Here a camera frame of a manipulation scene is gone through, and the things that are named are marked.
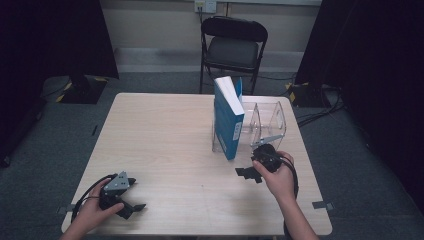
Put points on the person's left hand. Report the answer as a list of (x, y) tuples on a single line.
[(91, 213)]

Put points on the black curtain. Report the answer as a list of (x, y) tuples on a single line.
[(376, 83), (50, 50)]

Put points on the black folding chair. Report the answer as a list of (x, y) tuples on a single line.
[(233, 50)]

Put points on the white wall socket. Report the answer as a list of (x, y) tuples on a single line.
[(205, 6)]

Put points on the person's right hand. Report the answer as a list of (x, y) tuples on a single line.
[(280, 181)]

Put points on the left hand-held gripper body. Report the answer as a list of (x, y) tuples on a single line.
[(115, 185)]

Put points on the black stand base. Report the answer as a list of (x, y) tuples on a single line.
[(81, 91), (306, 95)]

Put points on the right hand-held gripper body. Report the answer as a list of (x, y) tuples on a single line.
[(266, 156)]

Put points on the clear acrylic book rack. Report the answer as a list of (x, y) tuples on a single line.
[(266, 120)]

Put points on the grey tape strip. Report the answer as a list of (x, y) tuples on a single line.
[(322, 205), (65, 209)]

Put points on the blue book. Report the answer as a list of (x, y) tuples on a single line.
[(228, 126)]

